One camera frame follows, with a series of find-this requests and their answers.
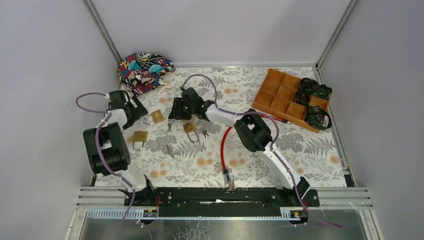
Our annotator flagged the floral table mat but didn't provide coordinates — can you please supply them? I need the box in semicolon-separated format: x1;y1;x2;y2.
124;67;347;188

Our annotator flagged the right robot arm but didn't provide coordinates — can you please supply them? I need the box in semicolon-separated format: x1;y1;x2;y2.
168;87;319;208

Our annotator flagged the red cable lock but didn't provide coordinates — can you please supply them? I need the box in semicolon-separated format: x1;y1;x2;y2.
221;127;283;188

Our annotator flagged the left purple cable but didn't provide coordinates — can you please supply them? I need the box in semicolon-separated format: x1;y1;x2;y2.
75;92;154;240

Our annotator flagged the orange compartment tray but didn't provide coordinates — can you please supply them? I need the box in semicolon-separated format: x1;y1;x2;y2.
252;69;333;133

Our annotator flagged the colourful patterned cloth bag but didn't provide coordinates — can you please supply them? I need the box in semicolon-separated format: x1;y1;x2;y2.
117;52;176;96

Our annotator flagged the small metal key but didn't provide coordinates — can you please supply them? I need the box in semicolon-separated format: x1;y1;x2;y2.
166;144;175;159

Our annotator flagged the dark green coiled strap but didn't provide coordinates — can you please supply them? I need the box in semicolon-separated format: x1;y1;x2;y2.
314;84;333;101

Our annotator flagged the purple cable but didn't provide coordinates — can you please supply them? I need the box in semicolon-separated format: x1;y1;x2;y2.
75;92;154;240
180;74;344;230

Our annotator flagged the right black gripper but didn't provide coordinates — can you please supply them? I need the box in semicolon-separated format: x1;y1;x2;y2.
168;97;195;121

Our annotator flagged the silver key bunch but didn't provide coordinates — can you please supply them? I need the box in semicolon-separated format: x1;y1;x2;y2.
201;128;209;139

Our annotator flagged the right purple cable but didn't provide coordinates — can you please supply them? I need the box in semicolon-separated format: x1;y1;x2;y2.
180;74;344;230

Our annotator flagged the small brass padlock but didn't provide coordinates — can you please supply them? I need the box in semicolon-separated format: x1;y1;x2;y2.
183;122;200;144

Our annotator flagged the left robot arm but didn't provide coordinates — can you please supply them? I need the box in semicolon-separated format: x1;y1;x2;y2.
83;90;155;206

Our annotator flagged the black coiled strap middle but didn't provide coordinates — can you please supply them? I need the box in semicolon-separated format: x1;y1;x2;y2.
292;90;312;106

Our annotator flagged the black patterned strap bundle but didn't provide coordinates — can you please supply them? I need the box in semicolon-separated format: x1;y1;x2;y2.
304;105;333;131

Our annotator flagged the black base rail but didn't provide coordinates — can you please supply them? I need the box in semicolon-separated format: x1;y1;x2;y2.
123;187;320;218

